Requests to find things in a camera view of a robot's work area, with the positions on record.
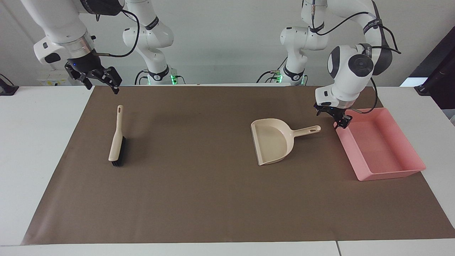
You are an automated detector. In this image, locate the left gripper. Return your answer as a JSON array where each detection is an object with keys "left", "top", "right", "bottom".
[{"left": 313, "top": 102, "right": 353, "bottom": 130}]

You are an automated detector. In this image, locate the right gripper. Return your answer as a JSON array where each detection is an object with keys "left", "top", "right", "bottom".
[{"left": 64, "top": 49, "right": 123, "bottom": 95}]

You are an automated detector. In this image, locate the beige plastic dustpan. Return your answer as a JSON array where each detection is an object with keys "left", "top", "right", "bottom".
[{"left": 250, "top": 118, "right": 322, "bottom": 166}]

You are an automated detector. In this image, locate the pink plastic bin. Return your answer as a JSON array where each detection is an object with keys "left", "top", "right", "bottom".
[{"left": 335, "top": 107, "right": 427, "bottom": 181}]

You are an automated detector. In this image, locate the black stand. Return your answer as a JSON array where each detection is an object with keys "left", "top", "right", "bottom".
[
  {"left": 0, "top": 73, "right": 19, "bottom": 96},
  {"left": 409, "top": 35, "right": 455, "bottom": 111}
]

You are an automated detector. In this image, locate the beige brush with black bristles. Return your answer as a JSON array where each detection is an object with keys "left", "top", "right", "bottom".
[{"left": 108, "top": 105, "right": 126, "bottom": 167}]

